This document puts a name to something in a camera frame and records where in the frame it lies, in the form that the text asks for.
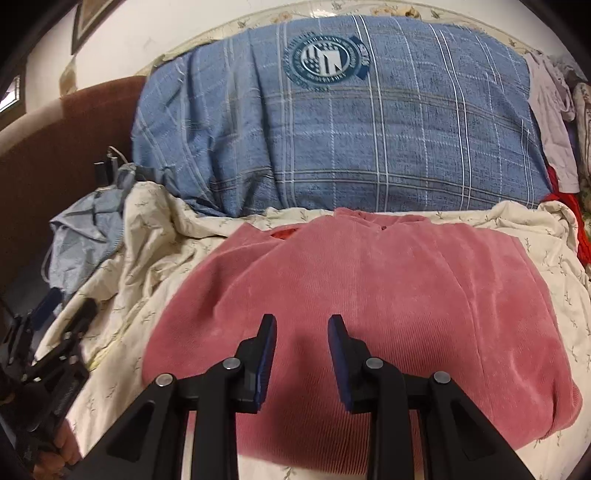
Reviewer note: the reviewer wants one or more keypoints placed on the red cloth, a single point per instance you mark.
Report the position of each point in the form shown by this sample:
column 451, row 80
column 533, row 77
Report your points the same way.
column 581, row 221

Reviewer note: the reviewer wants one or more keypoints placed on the wooden framed window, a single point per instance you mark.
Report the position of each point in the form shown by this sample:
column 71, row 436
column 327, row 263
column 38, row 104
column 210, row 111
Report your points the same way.
column 10, row 94

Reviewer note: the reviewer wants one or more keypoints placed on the cream floral bed sheet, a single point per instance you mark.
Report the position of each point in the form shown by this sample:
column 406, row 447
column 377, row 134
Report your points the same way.
column 152, row 258

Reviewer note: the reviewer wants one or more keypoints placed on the light blue cloth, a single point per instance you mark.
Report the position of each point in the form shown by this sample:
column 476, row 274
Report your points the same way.
column 78, row 240

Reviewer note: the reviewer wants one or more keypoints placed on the grey garment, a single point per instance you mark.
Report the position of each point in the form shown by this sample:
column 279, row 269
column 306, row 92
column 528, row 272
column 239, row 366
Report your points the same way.
column 570, row 69

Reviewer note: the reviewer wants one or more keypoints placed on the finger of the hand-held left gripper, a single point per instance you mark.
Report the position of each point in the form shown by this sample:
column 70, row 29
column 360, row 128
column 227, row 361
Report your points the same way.
column 83, row 318
column 46, row 304

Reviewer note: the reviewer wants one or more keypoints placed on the black charger plug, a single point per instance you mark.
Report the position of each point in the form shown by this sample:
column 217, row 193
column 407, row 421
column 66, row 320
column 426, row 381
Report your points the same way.
column 104, row 173

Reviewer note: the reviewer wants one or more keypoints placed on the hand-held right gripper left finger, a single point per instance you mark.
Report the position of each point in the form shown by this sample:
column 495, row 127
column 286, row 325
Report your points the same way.
column 265, row 369

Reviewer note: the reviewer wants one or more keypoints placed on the lavender garment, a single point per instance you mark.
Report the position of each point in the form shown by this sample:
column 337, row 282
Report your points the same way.
column 554, row 138

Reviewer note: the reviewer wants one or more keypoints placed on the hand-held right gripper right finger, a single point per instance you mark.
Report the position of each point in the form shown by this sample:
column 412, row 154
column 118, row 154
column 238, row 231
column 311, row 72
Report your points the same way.
column 339, row 364

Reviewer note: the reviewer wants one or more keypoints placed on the framed wall picture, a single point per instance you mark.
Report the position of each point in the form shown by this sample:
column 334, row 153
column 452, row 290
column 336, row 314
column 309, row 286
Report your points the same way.
column 90, row 18

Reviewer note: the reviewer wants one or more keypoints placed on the blue plaid quilt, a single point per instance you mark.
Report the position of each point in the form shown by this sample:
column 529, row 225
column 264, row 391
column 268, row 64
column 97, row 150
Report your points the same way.
column 346, row 138

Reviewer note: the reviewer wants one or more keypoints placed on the brown upholstered headboard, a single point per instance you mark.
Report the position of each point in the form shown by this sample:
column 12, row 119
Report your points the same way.
column 55, row 147

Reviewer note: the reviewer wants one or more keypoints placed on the person's left hand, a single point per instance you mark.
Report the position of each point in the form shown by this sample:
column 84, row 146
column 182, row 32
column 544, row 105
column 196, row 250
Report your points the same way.
column 62, row 454

